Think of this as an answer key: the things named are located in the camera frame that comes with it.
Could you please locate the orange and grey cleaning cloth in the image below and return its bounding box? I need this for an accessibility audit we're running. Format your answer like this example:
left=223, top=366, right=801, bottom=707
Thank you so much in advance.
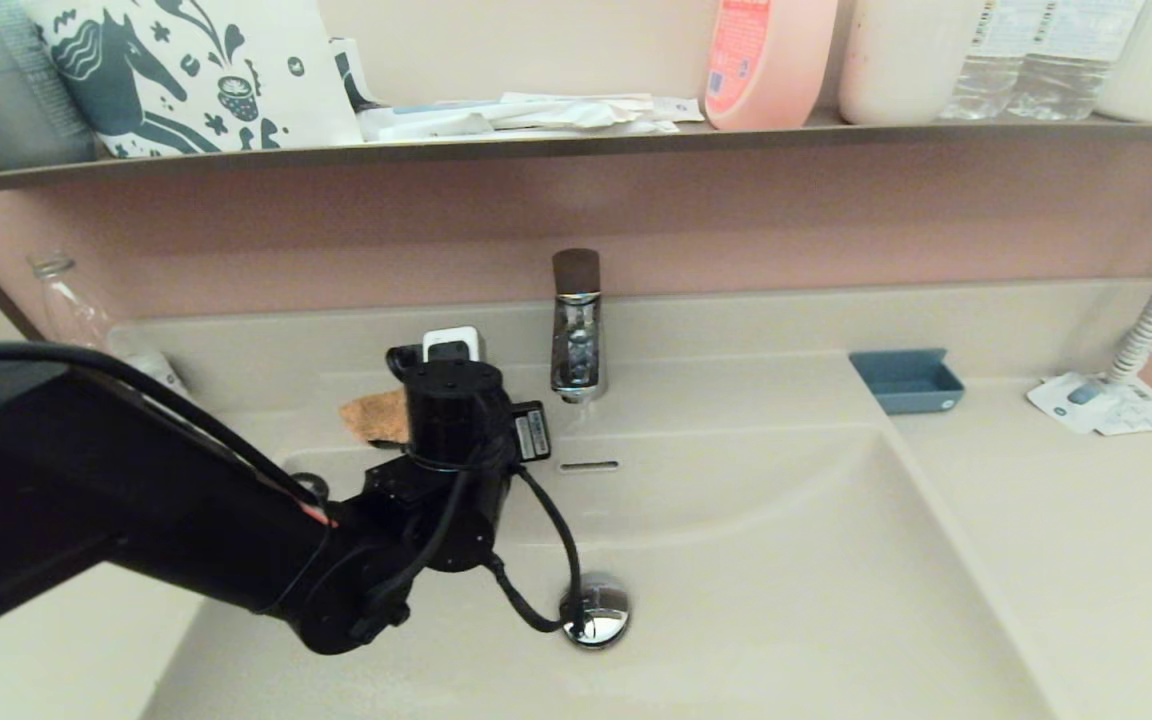
left=339, top=388, right=412, bottom=446

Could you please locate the chrome faucet with brown handle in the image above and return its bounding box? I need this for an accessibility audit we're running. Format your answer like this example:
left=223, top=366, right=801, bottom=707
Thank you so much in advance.
left=548, top=248, right=607, bottom=403

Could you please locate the chrome sink drain stopper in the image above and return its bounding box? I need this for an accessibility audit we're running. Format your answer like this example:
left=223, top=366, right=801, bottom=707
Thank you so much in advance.
left=561, top=572, right=632, bottom=649

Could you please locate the beige wash basin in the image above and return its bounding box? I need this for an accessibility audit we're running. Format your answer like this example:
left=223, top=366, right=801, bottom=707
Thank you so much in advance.
left=121, top=350, right=1077, bottom=720

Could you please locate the black tag with barcode stickers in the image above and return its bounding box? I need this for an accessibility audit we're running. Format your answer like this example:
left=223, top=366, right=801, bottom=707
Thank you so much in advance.
left=513, top=401, right=552, bottom=463

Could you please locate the white packet with blue stripe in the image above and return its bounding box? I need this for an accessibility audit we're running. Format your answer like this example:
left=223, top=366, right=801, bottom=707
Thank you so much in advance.
left=358, top=98, right=537, bottom=141

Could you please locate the crumpled clear plastic packet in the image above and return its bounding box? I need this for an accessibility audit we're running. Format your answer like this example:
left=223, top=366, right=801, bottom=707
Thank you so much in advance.
left=496, top=92, right=682, bottom=134

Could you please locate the white pouch with black print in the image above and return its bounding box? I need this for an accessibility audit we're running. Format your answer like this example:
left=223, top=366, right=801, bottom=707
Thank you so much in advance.
left=330, top=38, right=389, bottom=111

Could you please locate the clear uncapped plastic water bottle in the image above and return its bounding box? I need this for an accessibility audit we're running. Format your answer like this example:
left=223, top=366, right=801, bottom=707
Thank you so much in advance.
left=28, top=250, right=187, bottom=396

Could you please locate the white bag with horse print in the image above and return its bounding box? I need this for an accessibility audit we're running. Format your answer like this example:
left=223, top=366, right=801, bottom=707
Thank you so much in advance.
left=21, top=0, right=365, bottom=159

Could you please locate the blue plastic soap dish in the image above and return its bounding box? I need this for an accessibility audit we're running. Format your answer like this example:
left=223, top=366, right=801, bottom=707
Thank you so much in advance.
left=848, top=347, right=965, bottom=414

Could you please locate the pink lotion bottle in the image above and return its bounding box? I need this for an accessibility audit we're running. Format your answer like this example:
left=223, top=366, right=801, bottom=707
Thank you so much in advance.
left=704, top=0, right=839, bottom=131

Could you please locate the white smooth jar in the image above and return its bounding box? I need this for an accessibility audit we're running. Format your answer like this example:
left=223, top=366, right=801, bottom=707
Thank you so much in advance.
left=838, top=0, right=982, bottom=126

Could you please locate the white packet with blue logo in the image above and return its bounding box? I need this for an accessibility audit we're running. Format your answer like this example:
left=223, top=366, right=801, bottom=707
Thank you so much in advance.
left=1024, top=371, right=1127, bottom=433

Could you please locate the clear labelled water bottle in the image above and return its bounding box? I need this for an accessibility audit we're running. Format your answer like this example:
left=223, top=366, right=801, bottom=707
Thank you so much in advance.
left=936, top=0, right=1037, bottom=121
left=1004, top=0, right=1142, bottom=121

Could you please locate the white printed paper leaflet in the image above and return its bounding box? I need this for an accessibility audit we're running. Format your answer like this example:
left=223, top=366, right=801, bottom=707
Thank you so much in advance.
left=1094, top=382, right=1152, bottom=436

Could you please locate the thin black camera cable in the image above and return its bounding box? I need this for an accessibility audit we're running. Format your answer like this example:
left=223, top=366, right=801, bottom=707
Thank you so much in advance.
left=481, top=468, right=589, bottom=637

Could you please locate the brown wall shelf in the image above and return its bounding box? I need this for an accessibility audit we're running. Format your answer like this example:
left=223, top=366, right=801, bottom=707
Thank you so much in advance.
left=0, top=112, right=1152, bottom=198

